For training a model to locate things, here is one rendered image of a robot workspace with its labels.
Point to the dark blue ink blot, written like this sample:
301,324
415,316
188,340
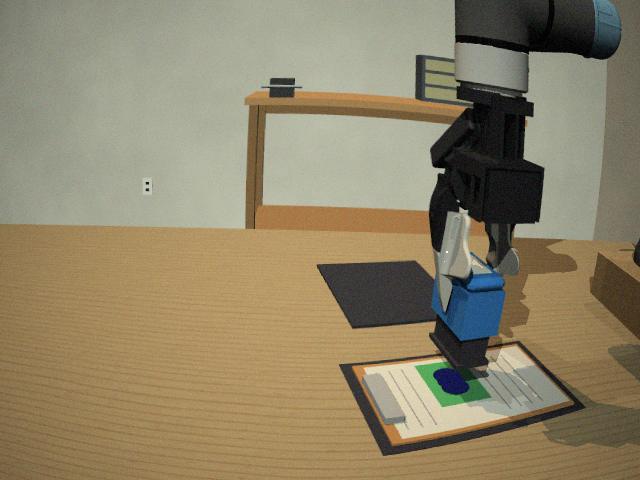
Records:
446,375
459,390
454,384

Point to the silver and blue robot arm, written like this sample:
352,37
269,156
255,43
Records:
591,28

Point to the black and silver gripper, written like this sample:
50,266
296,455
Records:
512,193

